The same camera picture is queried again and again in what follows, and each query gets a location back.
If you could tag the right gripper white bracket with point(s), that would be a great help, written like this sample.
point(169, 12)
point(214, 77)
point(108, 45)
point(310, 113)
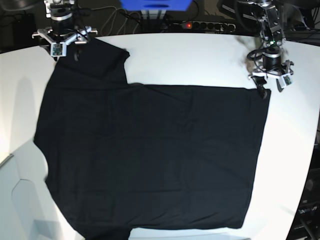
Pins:
point(77, 36)

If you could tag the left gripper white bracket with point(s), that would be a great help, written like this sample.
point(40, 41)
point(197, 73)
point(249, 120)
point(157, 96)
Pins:
point(258, 73)

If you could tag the black T-shirt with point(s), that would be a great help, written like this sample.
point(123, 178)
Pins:
point(168, 157)

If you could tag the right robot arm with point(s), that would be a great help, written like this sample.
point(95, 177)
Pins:
point(66, 28)

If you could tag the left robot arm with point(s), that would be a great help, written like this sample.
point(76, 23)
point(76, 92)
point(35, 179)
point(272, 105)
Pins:
point(267, 58)

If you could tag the blue box overhead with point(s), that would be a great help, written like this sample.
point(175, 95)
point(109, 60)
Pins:
point(167, 5)

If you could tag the white power strip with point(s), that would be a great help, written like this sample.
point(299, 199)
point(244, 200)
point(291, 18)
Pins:
point(203, 27)

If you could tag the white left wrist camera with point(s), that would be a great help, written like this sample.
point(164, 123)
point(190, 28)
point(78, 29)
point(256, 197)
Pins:
point(286, 80)

